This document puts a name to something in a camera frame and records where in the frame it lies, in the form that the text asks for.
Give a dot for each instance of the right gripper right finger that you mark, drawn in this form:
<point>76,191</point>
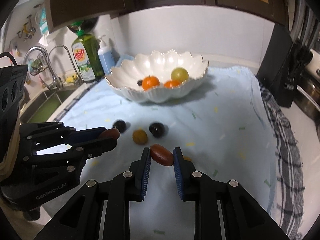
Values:
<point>222,210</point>

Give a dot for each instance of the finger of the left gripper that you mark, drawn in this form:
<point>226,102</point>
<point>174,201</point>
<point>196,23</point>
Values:
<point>70,136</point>
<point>82,151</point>

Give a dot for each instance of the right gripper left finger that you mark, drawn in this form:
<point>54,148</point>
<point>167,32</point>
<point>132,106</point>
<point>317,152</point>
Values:
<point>101,210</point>

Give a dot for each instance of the brown longan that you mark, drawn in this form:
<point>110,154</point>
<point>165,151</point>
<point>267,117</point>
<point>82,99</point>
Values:
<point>139,137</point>
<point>110,133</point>

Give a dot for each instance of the red jujube date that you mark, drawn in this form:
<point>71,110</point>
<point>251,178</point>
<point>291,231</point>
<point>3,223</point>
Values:
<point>161,155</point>

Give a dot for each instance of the orange tangerine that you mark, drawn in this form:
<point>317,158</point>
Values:
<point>172,84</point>
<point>150,82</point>

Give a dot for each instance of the green round fruit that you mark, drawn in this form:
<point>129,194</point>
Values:
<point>180,74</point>

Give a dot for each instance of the steel sink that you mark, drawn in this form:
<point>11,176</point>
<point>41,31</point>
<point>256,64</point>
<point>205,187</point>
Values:
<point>44,105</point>

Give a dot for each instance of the small chrome faucet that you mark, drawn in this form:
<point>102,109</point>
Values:
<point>64,63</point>

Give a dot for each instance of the yellow sponge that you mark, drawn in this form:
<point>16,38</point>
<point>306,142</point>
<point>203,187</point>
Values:
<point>71,79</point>

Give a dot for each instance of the white scalloped ceramic bowl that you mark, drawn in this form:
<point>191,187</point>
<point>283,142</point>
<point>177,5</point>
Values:
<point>123,79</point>

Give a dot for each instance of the light blue cloth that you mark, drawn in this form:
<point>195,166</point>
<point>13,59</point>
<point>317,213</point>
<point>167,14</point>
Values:
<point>222,127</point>

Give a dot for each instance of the green dish soap bottle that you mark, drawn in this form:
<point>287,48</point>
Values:
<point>85,52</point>

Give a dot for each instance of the blue pump soap bottle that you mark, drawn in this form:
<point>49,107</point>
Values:
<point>105,55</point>

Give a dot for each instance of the teal package bag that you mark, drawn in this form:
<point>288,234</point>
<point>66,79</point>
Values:
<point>41,21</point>

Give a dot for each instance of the steel cooking pot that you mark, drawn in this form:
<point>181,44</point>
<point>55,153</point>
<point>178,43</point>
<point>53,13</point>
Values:
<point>307,97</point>

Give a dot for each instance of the black knife block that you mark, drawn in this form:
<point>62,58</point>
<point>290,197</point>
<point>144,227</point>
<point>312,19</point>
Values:
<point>287,55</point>

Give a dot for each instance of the wire sink caddy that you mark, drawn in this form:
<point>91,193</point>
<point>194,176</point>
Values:
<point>38,65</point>

